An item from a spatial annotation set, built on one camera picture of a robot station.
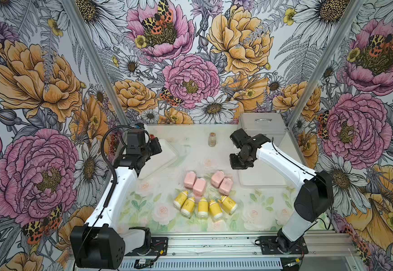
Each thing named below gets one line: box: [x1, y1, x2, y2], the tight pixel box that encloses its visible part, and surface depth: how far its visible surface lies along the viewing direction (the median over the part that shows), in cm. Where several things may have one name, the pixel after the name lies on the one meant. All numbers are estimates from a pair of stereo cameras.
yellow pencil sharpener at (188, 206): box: [180, 196, 195, 218], surface depth 80 cm
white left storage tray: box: [137, 138, 179, 180], surface depth 101 cm
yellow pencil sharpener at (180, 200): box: [172, 190, 189, 211], surface depth 82 cm
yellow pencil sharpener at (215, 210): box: [208, 199, 224, 220], surface depth 80 cm
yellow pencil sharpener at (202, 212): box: [197, 197, 209, 219], surface depth 81 cm
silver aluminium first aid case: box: [238, 112, 288, 147], surface depth 105 cm
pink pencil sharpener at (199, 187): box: [192, 177, 207, 198], surface depth 88 cm
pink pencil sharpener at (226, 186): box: [219, 177, 234, 196], surface depth 87 cm
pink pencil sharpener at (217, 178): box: [210, 170, 225, 189], surface depth 90 cm
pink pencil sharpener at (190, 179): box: [184, 171, 197, 189], surface depth 90 cm
